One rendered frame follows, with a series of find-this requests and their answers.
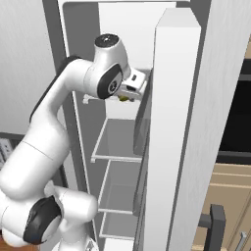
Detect grey open fridge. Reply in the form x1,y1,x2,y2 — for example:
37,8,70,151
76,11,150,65
41,0,213,251

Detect dark grey bar handle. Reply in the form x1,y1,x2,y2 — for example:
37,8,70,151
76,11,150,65
198,203,227,251

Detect glass fridge shelf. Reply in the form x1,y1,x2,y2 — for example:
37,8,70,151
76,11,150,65
90,118,144,164
81,93,109,105
97,160,142,216
98,211,139,242

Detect white and grey fridge door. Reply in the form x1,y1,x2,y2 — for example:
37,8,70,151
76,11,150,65
132,0,251,251

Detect grey ribbed rack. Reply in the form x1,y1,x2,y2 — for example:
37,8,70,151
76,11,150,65
0,137,16,172

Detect black built-in oven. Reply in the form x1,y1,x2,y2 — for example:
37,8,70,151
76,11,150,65
217,58,251,165

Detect tan cupboard run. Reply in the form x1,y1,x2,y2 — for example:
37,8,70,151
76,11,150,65
191,41,251,251

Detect silver cupboard handle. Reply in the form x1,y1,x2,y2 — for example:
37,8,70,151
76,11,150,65
234,230,249,251

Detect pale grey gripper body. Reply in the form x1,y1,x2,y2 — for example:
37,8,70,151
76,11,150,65
119,88,145,102

